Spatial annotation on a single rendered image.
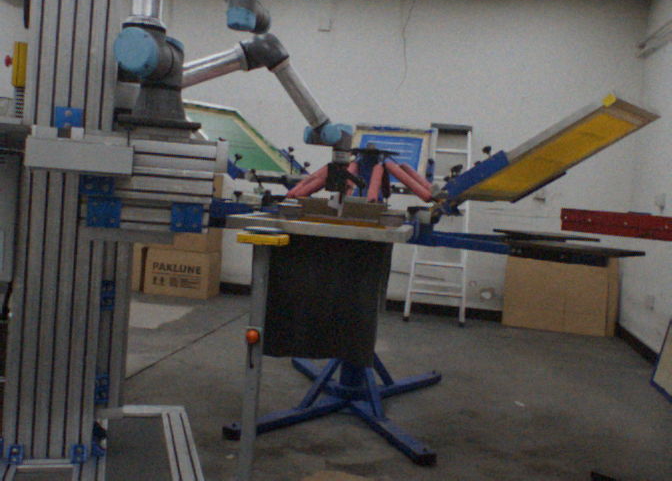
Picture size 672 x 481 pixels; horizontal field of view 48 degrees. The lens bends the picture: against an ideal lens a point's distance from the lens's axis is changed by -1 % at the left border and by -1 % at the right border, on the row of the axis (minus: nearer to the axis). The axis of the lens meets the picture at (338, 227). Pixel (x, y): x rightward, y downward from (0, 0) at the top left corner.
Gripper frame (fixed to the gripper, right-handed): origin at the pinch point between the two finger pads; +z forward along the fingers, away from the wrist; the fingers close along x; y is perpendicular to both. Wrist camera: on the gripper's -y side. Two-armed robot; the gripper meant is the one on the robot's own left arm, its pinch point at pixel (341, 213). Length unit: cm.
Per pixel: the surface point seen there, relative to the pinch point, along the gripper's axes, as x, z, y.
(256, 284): 79, 20, 13
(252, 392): 79, 53, 11
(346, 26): -413, -161, 69
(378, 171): -63, -19, -7
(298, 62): -413, -125, 112
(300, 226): 60, 3, 4
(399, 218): 2.8, -0.3, -23.1
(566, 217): -8, -6, -87
